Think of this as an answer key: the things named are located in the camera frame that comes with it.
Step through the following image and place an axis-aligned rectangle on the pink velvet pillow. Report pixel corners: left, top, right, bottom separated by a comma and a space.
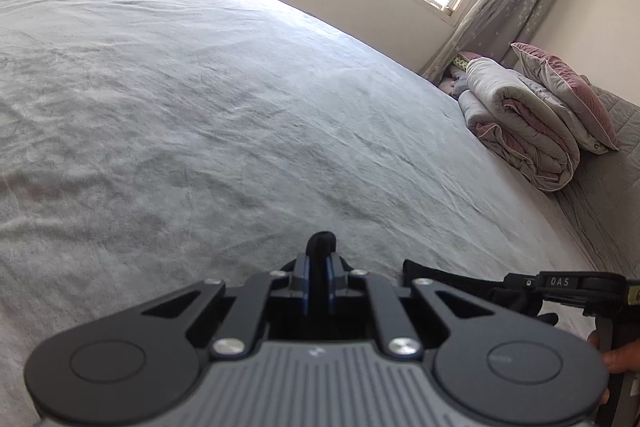
510, 42, 621, 152

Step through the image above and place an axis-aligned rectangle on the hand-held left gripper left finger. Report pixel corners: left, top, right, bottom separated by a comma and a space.
141, 256, 313, 361

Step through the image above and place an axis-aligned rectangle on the black and beige raglan sweatshirt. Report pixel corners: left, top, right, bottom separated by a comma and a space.
306, 232, 559, 329

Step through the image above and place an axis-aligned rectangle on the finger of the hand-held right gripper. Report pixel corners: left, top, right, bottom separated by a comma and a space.
502, 273, 543, 294

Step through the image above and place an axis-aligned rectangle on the folded grey pink quilt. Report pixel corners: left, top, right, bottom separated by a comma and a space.
457, 57, 582, 194

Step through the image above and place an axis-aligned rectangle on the person's right hand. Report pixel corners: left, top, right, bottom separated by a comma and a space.
588, 330, 640, 406

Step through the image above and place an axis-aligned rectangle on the grey quilted headboard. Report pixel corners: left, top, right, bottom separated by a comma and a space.
550, 86, 640, 280

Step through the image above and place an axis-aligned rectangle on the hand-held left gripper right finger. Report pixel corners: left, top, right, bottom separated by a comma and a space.
326, 256, 502, 359

